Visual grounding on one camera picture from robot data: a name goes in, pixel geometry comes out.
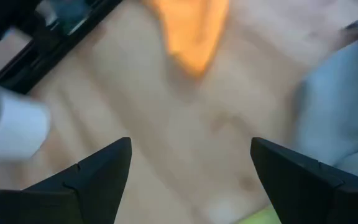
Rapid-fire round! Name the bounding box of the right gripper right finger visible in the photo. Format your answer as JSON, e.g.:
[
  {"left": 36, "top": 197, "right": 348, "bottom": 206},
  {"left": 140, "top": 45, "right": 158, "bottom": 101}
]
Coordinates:
[{"left": 250, "top": 136, "right": 358, "bottom": 224}]

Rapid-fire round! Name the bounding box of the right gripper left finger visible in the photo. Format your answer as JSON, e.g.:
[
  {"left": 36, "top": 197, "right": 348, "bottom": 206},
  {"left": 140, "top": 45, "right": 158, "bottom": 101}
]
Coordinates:
[{"left": 0, "top": 136, "right": 132, "bottom": 224}]

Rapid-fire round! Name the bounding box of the green microfiber towel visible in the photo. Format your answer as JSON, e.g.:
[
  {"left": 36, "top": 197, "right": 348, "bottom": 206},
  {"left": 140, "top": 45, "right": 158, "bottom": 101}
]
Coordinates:
[{"left": 236, "top": 203, "right": 282, "bottom": 224}]

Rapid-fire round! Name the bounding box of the grey microfiber towel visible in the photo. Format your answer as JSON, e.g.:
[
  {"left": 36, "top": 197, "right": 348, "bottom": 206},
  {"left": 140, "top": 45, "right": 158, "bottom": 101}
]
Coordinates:
[{"left": 290, "top": 14, "right": 358, "bottom": 184}]

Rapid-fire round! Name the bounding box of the orange microfiber towel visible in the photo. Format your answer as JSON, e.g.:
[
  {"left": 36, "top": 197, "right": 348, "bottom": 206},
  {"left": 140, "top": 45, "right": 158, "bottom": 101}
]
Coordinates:
[{"left": 141, "top": 0, "right": 230, "bottom": 79}]

